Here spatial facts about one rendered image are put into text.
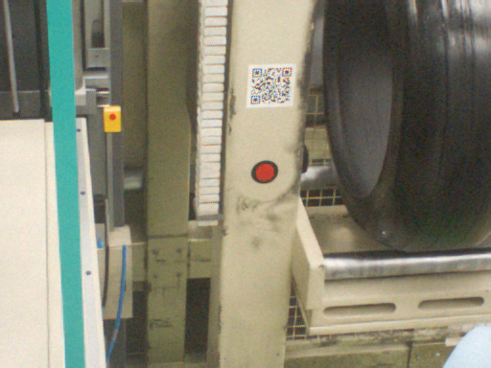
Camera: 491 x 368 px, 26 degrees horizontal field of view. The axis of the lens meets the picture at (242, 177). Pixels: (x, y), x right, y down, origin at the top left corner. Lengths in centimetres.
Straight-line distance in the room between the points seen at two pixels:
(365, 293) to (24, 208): 74
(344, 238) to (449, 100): 60
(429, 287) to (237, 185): 38
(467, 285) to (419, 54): 51
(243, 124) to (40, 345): 71
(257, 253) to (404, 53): 48
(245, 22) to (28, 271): 60
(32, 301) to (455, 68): 70
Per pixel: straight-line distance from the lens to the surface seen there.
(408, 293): 184
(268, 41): 163
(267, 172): 174
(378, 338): 259
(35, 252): 121
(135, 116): 253
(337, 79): 200
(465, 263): 187
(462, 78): 153
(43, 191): 131
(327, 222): 209
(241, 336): 195
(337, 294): 181
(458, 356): 98
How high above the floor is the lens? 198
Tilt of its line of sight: 32 degrees down
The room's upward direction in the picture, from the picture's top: 3 degrees clockwise
